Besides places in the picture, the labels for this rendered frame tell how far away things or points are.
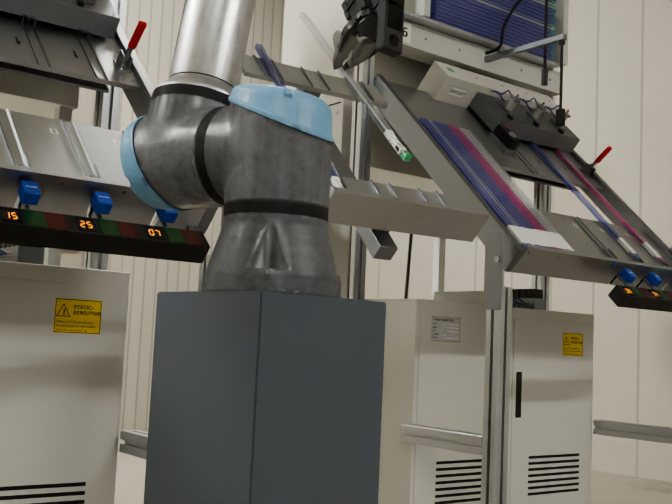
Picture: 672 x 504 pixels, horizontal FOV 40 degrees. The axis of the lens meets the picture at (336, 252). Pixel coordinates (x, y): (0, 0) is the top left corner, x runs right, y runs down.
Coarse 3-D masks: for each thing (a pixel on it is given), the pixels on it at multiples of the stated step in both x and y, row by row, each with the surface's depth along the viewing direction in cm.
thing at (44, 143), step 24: (0, 120) 143; (24, 120) 146; (48, 120) 150; (0, 144) 138; (24, 144) 141; (48, 144) 144; (72, 144) 147; (96, 144) 151; (120, 144) 155; (48, 168) 139; (72, 168) 142; (96, 168) 144; (120, 168) 149
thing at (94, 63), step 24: (0, 24) 169; (24, 24) 174; (48, 24) 178; (0, 48) 162; (24, 48) 166; (48, 48) 170; (72, 48) 175; (96, 48) 180; (24, 72) 168; (48, 72) 172; (72, 72) 167; (96, 72) 172; (120, 72) 177
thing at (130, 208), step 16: (0, 176) 130; (16, 176) 131; (32, 176) 133; (48, 176) 134; (64, 176) 135; (80, 176) 137; (0, 192) 132; (16, 192) 133; (48, 192) 136; (64, 192) 137; (80, 192) 138; (112, 192) 141; (128, 192) 142; (32, 208) 136; (48, 208) 138; (64, 208) 139; (80, 208) 140; (112, 208) 143; (128, 208) 144; (144, 208) 145; (160, 224) 149; (176, 224) 151; (192, 224) 152
